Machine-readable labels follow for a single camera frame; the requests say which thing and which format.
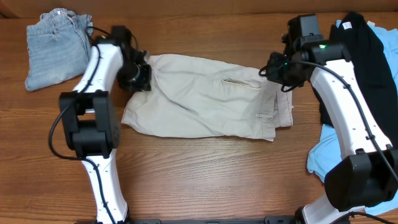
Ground black garment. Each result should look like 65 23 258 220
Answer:
330 11 397 148

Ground light blue t-shirt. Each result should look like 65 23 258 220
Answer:
306 20 398 216

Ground folded light blue jeans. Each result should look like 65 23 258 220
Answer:
25 8 93 91

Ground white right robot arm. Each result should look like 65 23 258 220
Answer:
259 40 397 223

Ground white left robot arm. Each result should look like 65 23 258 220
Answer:
56 35 151 223

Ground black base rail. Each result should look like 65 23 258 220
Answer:
118 215 302 224

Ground beige khaki shorts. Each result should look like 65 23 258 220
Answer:
121 54 293 141

